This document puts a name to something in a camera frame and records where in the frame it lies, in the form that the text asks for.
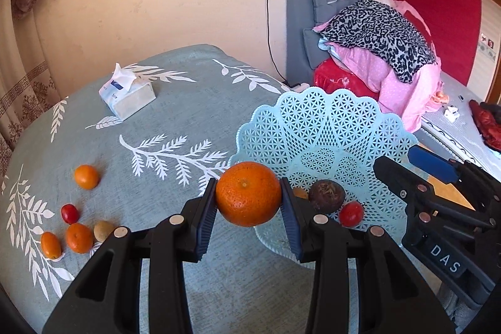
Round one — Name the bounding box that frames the teal leaf-pattern bedspread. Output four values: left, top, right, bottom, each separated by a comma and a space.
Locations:
0, 43, 443, 334

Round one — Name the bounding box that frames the white tissue pack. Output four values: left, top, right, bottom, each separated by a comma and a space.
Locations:
99, 63, 156, 121

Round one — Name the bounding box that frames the large orange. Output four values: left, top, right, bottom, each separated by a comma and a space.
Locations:
216, 161, 282, 227

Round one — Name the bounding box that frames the leopard print cloth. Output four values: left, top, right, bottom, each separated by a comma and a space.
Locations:
313, 0, 436, 84

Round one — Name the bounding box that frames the round orange mandarin middle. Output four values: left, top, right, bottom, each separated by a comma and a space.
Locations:
65, 223, 93, 254

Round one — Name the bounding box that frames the small orange left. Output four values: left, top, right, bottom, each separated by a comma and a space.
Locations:
40, 231, 62, 260

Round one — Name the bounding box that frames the red cherry tomato on bed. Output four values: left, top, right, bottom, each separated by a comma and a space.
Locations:
60, 203, 80, 225

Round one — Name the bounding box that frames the brown kiwi on bed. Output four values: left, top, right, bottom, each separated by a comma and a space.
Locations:
93, 220, 115, 242

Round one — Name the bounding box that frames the red tomato in basket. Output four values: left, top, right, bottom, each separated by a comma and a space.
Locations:
339, 201, 364, 228

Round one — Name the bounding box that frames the beige patterned curtain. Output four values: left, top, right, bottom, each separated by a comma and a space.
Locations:
1, 0, 60, 176

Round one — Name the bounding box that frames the red headboard panel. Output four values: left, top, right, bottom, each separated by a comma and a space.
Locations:
398, 0, 482, 85

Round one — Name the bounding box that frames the grey blue cushion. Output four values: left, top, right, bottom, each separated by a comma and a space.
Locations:
285, 0, 358, 85

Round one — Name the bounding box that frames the black power cable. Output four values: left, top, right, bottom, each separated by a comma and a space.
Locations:
265, 0, 293, 87

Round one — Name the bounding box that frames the red quilt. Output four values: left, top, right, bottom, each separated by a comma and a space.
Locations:
313, 58, 379, 100

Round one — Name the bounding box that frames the small oval orange far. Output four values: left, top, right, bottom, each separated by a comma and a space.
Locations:
74, 164, 100, 190

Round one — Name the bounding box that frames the pink dotted blanket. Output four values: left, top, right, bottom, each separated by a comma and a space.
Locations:
320, 1, 443, 132

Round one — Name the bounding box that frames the dark avocado in basket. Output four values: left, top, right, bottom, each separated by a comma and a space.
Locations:
308, 180, 346, 214

